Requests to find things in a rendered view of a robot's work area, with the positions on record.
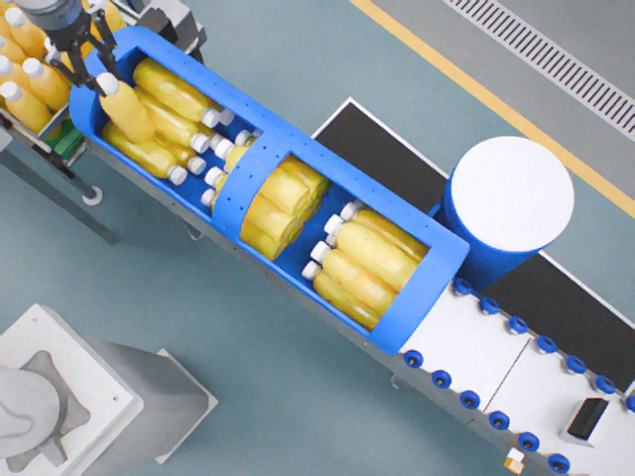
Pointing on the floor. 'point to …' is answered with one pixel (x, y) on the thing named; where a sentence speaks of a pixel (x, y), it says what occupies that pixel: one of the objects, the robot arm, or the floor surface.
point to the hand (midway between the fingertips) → (102, 75)
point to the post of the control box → (54, 194)
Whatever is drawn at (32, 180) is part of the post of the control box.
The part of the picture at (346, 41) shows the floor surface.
